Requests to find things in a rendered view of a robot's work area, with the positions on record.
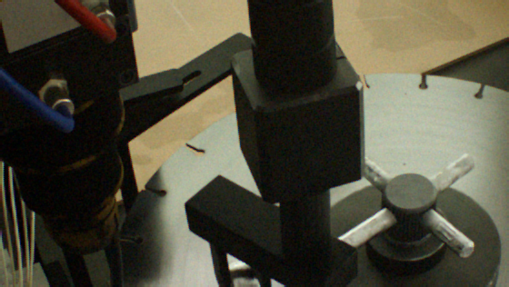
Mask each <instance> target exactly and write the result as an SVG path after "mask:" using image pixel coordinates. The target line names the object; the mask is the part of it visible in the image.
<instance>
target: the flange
mask: <svg viewBox="0 0 509 287"><path fill-rule="evenodd" d="M382 194H383V193H382V192H381V191H378V190H377V188H375V187H374V186H373V185H372V184H369V185H366V186H364V187H362V188H359V189H357V190H355V191H353V192H351V193H349V194H347V195H346V196H344V198H342V199H341V200H339V201H337V202H335V203H333V205H332V206H331V231H332V235H334V236H335V237H336V238H338V239H339V238H340V237H342V236H344V234H346V233H348V232H350V231H351V230H353V229H354V227H356V226H357V225H359V224H362V223H363V222H365V221H367V220H368V219H370V218H371V217H372V216H374V215H375V214H377V213H379V212H380V211H381V202H382ZM436 213H437V214H439V215H440V216H442V217H443V218H444V220H446V221H448V222H449V223H450V224H451V225H452V226H453V227H454V228H455V229H456V230H458V231H459V232H460V233H462V234H464V236H465V237H466V238H468V239H469V240H470V241H471V242H473V243H474V249H473V251H472V253H471V254H470V255H469V256H468V257H466V258H460V257H459V256H458V255H456V253H454V252H453V251H452V250H451V249H450V250H449V248H448V247H447V246H446V245H444V244H443V243H442V242H441V241H439V240H438V239H437V238H436V237H435V236H433V235H431V236H430V238H429V239H427V240H426V241H425V242H424V243H422V244H420V245H419V246H415V247H411V248H405V247H402V248H400V247H398V246H395V245H394V244H390V242H388V241H387V240H386V239H385V236H384V234H383V233H381V234H379V235H377V236H375V237H374V238H373V240H371V241H370V242H367V243H366V244H364V246H362V247H361V248H358V264H357V275H356V277H355V278H354V279H353V280H352V281H351V282H350V283H349V284H348V285H347V286H346V287H494V285H495V282H496V280H497V277H498V274H499V269H500V263H501V255H502V250H501V240H500V237H499V235H500V234H499V232H498V231H497V227H496V225H495V224H494V221H493V220H492V217H491V216H490V215H489V213H488V212H487V211H486V210H485V209H484V208H483V206H482V205H481V204H479V203H478V202H477V201H476V200H474V199H473V198H472V197H470V195H468V194H466V193H464V192H462V191H460V190H457V189H455V188H454V187H452V186H449V187H448V188H446V189H445V190H444V191H443V192H441V193H439V194H437V205H436Z"/></svg>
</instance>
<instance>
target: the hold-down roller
mask: <svg viewBox="0 0 509 287"><path fill-rule="evenodd" d="M229 271H230V276H231V283H232V287H259V284H258V280H257V277H256V275H255V270H254V269H253V268H251V267H250V266H249V265H247V264H244V263H242V262H236V263H231V264H229Z"/></svg>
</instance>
